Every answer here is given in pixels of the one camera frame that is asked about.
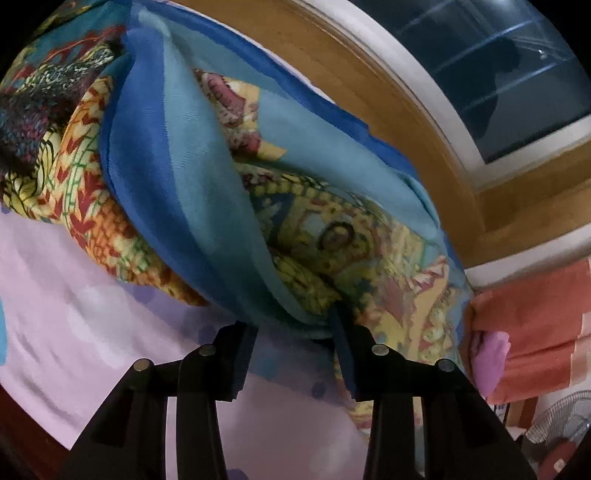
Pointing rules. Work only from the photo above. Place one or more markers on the red and cream floral curtain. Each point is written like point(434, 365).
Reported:
point(545, 323)

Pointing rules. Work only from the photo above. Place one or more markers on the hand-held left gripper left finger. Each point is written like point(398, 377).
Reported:
point(242, 357)

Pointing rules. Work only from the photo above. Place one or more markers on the wooden window casing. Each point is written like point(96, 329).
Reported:
point(415, 138)

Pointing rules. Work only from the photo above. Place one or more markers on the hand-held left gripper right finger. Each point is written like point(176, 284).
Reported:
point(346, 360)

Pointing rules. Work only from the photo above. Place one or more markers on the pink folded cloth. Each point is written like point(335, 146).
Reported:
point(491, 364)

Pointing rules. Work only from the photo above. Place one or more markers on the large glass window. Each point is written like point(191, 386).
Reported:
point(461, 46)

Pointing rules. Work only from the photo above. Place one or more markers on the blue patterned scarf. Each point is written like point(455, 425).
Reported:
point(184, 184)

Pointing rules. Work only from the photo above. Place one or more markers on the red electric fan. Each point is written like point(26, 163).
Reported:
point(563, 429)

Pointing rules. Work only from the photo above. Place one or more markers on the purple dotted mat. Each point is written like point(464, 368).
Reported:
point(92, 323)

